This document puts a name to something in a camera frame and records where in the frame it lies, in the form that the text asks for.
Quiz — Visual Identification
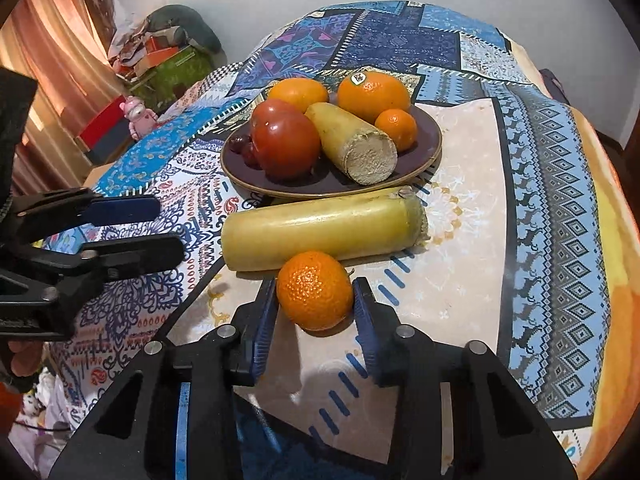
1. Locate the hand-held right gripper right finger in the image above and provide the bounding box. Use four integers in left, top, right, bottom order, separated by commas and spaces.
351, 276, 577, 480

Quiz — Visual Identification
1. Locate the small mandarin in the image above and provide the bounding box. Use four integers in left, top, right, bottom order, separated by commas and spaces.
276, 250, 355, 332
374, 108, 418, 153

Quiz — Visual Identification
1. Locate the pile of paper clutter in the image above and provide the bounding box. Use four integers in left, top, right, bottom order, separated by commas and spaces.
107, 19, 192, 82

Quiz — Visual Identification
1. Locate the green cardboard box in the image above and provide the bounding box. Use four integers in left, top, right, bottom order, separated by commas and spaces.
134, 46, 217, 112

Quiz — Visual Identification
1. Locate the person's left hand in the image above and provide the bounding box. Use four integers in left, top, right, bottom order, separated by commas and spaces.
6, 339, 46, 380

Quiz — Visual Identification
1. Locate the red tomato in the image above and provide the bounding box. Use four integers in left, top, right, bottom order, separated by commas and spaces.
250, 111, 322, 181
250, 98, 302, 126

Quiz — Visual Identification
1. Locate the large orange with sticker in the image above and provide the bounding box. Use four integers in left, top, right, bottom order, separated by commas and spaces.
337, 71, 412, 124

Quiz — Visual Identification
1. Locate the yellow orange blanket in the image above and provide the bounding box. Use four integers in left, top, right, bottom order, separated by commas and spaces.
567, 105, 640, 480

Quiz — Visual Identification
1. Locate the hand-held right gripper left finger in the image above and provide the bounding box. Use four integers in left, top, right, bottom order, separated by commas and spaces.
47, 277, 278, 480

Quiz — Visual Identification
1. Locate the purple round plate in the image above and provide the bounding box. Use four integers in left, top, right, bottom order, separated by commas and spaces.
220, 91, 444, 199

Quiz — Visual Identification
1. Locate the orange striped curtain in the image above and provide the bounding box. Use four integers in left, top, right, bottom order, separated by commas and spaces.
0, 0, 119, 197

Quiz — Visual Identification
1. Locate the pink toy figure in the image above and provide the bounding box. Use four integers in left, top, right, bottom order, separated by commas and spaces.
120, 96, 160, 139

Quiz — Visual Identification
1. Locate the blue patchwork printed blanket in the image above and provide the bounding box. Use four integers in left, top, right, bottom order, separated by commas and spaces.
42, 0, 621, 480

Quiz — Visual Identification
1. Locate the plain large orange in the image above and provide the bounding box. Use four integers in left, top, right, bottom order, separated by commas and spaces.
267, 78, 330, 114

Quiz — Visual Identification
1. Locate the dark blue box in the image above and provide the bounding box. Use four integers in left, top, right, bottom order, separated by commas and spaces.
87, 125, 139, 166

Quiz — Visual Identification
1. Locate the red box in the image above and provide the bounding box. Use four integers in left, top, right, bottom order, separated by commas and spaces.
75, 95, 132, 152

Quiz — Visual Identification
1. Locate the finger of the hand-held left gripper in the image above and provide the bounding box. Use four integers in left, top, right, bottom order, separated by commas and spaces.
15, 187, 162, 244
0, 234, 186, 307

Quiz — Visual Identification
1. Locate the tan cardboard box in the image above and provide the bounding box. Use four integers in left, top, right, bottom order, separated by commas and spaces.
81, 161, 110, 190

